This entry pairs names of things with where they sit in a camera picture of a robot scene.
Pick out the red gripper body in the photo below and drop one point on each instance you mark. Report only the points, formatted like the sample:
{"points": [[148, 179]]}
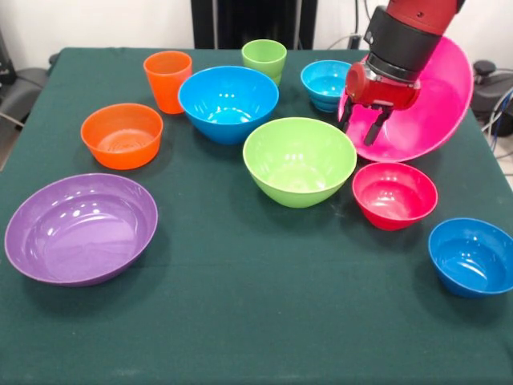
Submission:
{"points": [[380, 94]]}

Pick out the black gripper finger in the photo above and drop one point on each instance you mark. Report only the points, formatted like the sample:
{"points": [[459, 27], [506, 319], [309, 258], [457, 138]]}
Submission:
{"points": [[346, 116], [374, 130]]}

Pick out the large pink bowl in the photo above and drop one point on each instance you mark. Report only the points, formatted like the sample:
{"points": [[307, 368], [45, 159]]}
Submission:
{"points": [[441, 104]]}

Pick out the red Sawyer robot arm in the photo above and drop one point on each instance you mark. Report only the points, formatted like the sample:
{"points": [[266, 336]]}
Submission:
{"points": [[405, 40]]}

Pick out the small ribbed cyan bowl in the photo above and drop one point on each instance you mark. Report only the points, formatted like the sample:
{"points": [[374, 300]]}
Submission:
{"points": [[322, 86]]}

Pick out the black power plug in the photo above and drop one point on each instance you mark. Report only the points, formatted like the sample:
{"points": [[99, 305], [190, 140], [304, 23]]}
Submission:
{"points": [[354, 41]]}

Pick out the green bowl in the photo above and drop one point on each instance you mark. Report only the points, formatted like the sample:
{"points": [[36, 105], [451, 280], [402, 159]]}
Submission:
{"points": [[298, 160]]}

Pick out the red bowl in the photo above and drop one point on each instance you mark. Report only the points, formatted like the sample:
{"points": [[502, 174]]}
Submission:
{"points": [[394, 196]]}

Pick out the green cup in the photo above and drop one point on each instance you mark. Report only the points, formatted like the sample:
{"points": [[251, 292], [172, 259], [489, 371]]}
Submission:
{"points": [[264, 60]]}

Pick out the black floor stand base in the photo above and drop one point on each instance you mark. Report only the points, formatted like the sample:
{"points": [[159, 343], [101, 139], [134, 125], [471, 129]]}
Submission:
{"points": [[24, 88], [491, 92]]}

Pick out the large light blue bowl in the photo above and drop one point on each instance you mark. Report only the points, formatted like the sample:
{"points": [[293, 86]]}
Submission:
{"points": [[224, 100]]}

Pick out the small dark blue bowl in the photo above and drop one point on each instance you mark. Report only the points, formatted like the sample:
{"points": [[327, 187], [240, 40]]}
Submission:
{"points": [[469, 256]]}

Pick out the orange cup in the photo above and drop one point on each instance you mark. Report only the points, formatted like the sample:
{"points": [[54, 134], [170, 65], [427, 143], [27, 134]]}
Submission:
{"points": [[166, 88]]}

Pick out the dark green tablecloth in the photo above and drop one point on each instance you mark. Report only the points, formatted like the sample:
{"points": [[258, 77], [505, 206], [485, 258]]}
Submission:
{"points": [[256, 280]]}

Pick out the orange bowl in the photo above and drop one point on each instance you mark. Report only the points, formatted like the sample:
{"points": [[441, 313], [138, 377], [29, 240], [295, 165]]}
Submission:
{"points": [[120, 154]]}

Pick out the purple bowl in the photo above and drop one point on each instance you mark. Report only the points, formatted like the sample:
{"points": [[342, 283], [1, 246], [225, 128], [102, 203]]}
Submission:
{"points": [[80, 240]]}

